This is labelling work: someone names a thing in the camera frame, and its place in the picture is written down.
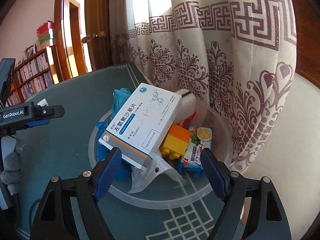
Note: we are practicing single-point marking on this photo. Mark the rows of books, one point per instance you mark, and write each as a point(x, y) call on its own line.
point(32, 67)

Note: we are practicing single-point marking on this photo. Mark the white rectangular block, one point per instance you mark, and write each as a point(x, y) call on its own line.
point(186, 107)

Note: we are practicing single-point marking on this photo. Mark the white medicine box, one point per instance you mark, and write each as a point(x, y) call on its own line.
point(140, 120)

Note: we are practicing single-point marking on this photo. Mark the wooden door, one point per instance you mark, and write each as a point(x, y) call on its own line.
point(97, 10)

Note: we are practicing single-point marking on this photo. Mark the small white card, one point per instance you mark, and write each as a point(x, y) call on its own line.
point(43, 102)

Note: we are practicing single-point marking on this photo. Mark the orange and yellow toy brick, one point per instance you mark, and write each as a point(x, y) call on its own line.
point(175, 140)

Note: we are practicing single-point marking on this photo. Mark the blue cloth pouch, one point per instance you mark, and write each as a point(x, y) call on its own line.
point(121, 100)

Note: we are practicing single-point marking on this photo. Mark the person's left hand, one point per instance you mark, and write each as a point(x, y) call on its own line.
point(11, 165)

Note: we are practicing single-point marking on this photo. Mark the clear plastic bowl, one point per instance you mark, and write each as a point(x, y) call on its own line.
point(150, 201)

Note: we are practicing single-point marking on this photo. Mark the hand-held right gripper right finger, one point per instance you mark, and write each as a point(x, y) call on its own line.
point(212, 175)

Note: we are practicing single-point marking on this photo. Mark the blue snack packet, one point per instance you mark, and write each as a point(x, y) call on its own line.
point(195, 152)
point(102, 150)

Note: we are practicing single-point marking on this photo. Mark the red and clear snack packet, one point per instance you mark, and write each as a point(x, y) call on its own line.
point(160, 167)

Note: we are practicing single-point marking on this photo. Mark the photo frame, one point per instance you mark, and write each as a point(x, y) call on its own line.
point(30, 50)

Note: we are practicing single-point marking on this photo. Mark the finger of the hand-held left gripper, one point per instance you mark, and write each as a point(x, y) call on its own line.
point(53, 111)
point(37, 123)

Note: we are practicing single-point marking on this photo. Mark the wooden door frame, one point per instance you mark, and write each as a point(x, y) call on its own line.
point(60, 30)

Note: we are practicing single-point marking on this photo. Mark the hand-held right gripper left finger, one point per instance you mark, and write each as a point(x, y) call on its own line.
point(107, 172)

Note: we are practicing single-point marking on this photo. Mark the tan gift box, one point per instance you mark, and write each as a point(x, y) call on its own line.
point(47, 46)

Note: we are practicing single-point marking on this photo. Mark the patterned white curtain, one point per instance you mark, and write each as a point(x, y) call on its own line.
point(212, 55)

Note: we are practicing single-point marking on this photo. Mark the green gift box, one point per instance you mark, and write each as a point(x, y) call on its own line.
point(46, 38)

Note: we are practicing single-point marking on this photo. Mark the wooden bookshelf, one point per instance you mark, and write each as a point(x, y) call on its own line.
point(51, 65)

